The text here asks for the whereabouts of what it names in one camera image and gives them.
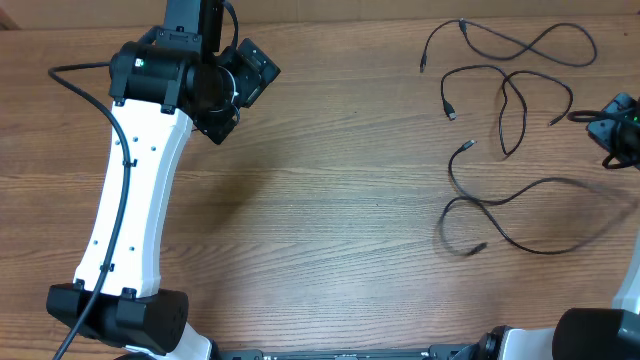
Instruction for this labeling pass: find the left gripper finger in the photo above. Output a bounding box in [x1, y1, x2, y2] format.
[194, 112, 239, 145]
[235, 38, 281, 103]

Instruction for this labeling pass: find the black usb cable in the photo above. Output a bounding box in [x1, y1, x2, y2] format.
[437, 139, 636, 258]
[439, 64, 575, 158]
[418, 18, 599, 74]

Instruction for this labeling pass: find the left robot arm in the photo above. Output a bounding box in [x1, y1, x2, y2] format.
[46, 0, 280, 359]

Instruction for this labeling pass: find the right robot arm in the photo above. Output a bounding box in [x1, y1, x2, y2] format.
[445, 93, 639, 360]

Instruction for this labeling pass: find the cardboard wall panel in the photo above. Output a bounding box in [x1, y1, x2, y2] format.
[1, 0, 639, 30]

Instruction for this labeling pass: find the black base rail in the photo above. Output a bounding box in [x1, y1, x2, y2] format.
[209, 343, 481, 360]

